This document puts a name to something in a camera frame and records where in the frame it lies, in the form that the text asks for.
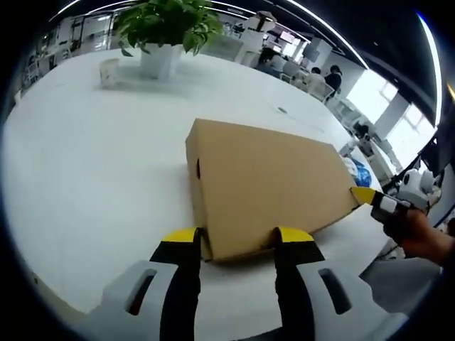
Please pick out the white table socket panel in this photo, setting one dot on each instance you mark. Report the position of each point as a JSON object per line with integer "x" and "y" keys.
{"x": 298, "y": 117}

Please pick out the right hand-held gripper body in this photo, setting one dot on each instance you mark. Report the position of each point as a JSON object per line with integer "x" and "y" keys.
{"x": 419, "y": 188}

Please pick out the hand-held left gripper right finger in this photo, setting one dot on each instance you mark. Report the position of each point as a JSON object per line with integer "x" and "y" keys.
{"x": 298, "y": 277}

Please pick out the potted green plant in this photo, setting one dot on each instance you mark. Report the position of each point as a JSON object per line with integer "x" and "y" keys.
{"x": 167, "y": 25}

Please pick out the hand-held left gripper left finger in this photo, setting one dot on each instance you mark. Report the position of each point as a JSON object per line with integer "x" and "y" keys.
{"x": 181, "y": 277}

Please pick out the person's right hand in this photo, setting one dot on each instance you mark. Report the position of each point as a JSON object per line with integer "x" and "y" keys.
{"x": 414, "y": 232}

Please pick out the white blue wet wipes pack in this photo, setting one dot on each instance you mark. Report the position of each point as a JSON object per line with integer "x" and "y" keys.
{"x": 360, "y": 174}

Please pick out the white office chair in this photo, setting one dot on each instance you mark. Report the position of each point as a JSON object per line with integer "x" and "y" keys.
{"x": 323, "y": 90}

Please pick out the brown cardboard shoe box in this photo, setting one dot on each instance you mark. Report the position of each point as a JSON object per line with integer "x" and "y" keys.
{"x": 270, "y": 177}

